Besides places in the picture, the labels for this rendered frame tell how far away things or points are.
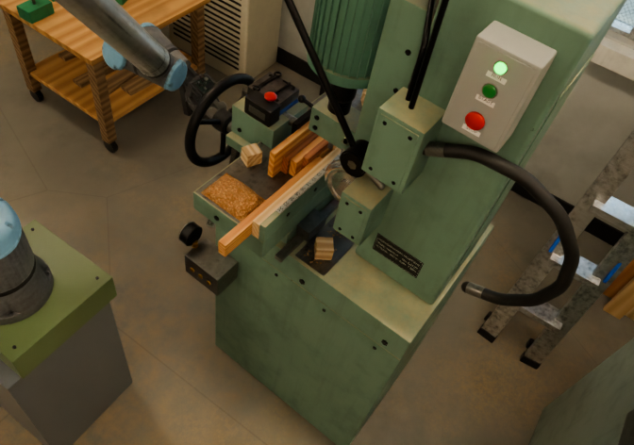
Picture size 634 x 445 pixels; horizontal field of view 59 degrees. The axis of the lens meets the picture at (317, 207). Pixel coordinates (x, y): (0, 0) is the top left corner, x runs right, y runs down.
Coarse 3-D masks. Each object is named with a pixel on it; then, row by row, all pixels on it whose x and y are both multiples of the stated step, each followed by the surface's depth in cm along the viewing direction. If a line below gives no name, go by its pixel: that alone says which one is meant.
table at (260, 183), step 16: (320, 96) 154; (240, 144) 143; (240, 160) 135; (240, 176) 132; (256, 176) 132; (288, 176) 134; (256, 192) 129; (272, 192) 130; (320, 192) 133; (208, 208) 127; (304, 208) 130; (224, 224) 127; (288, 224) 127; (256, 240) 122; (272, 240) 124
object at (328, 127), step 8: (320, 104) 126; (312, 112) 126; (320, 112) 125; (328, 112) 125; (352, 112) 126; (312, 120) 128; (320, 120) 126; (328, 120) 124; (336, 120) 123; (352, 120) 124; (312, 128) 129; (320, 128) 128; (328, 128) 126; (336, 128) 124; (352, 128) 122; (320, 136) 129; (328, 136) 127; (336, 136) 126; (344, 136) 124; (336, 144) 127
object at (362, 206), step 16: (368, 176) 112; (352, 192) 109; (368, 192) 110; (384, 192) 110; (352, 208) 110; (368, 208) 107; (384, 208) 116; (336, 224) 116; (352, 224) 113; (368, 224) 112; (352, 240) 116
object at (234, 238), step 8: (312, 160) 133; (304, 168) 131; (312, 168) 131; (296, 176) 129; (288, 184) 127; (280, 192) 125; (272, 200) 123; (256, 208) 121; (264, 208) 121; (248, 216) 120; (256, 216) 120; (240, 224) 118; (248, 224) 118; (232, 232) 116; (240, 232) 117; (248, 232) 120; (224, 240) 115; (232, 240) 115; (240, 240) 119; (224, 248) 115; (232, 248) 118
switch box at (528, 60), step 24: (480, 48) 77; (504, 48) 75; (528, 48) 76; (552, 48) 77; (480, 72) 79; (528, 72) 75; (456, 96) 84; (504, 96) 79; (528, 96) 78; (456, 120) 86; (504, 120) 81
